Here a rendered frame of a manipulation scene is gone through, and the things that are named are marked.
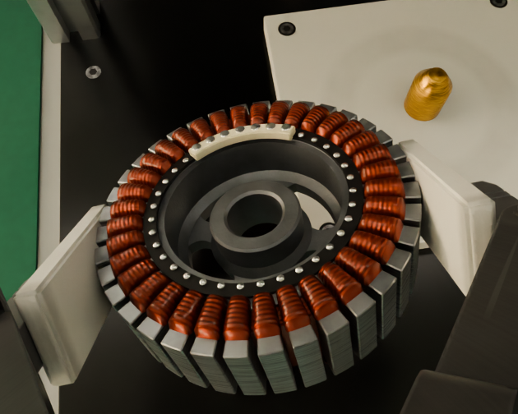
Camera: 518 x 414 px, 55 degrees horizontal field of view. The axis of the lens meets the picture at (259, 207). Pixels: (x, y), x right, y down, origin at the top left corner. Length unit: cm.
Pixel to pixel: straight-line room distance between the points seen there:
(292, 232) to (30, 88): 23
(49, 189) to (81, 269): 15
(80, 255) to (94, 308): 2
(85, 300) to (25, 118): 20
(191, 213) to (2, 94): 19
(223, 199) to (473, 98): 16
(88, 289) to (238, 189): 6
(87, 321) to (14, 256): 15
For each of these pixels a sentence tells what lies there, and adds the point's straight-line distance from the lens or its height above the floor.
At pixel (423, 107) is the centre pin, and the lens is 27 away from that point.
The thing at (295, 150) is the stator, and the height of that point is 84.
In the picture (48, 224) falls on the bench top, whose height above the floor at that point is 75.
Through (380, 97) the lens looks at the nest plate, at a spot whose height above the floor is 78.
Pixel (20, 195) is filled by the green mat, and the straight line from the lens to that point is 32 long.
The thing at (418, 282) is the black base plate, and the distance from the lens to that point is 26.
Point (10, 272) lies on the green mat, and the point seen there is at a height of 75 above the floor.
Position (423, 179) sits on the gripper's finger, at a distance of 16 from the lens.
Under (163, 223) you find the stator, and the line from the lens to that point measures 18.
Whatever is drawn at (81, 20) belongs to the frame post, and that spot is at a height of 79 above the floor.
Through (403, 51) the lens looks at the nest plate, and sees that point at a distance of 31.
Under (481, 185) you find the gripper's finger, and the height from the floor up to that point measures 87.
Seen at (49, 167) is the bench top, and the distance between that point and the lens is 32.
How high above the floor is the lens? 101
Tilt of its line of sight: 68 degrees down
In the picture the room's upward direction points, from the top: 3 degrees counter-clockwise
